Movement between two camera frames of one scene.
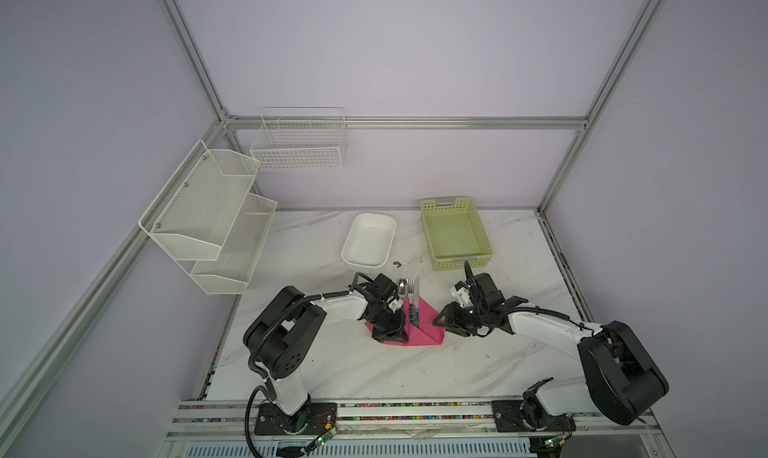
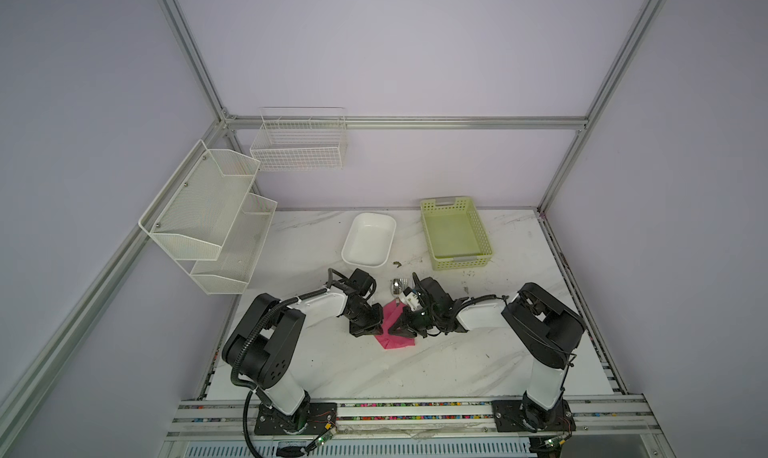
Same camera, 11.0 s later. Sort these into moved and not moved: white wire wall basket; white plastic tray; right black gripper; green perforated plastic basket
Moved: right black gripper
Not moved: white wire wall basket; green perforated plastic basket; white plastic tray
